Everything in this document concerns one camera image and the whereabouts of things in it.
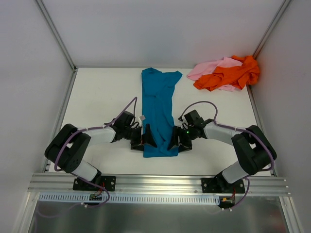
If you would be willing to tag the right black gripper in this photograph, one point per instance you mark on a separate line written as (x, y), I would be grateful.
(182, 138)

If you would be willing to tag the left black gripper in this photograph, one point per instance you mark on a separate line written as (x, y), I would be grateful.
(137, 138)

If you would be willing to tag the teal blue t shirt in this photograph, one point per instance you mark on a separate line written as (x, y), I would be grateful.
(157, 92)

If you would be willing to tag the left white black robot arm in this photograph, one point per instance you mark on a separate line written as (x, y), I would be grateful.
(68, 148)

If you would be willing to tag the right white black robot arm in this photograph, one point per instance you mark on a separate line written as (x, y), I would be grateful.
(253, 150)

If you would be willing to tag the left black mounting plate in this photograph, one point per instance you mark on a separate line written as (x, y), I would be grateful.
(108, 182)

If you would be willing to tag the black mounting plate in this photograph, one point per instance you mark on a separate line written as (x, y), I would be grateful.
(108, 182)
(220, 185)

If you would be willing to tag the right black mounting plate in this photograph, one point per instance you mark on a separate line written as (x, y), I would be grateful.
(220, 185)

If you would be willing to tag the pink t shirt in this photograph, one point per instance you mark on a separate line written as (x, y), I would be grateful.
(206, 68)

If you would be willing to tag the orange t shirt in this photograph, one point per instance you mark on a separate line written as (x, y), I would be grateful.
(237, 77)

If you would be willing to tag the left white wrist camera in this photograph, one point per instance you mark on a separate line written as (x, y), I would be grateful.
(142, 118)

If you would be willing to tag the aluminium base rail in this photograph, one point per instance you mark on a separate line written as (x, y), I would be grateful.
(158, 184)

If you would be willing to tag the white slotted cable duct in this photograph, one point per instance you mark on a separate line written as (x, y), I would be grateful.
(131, 198)

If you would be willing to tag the left aluminium corner post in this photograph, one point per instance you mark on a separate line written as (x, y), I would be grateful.
(51, 25)

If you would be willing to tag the aluminium corner post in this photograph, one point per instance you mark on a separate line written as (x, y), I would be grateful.
(271, 27)
(51, 25)

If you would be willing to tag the right aluminium corner post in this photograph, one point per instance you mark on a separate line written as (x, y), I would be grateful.
(271, 27)

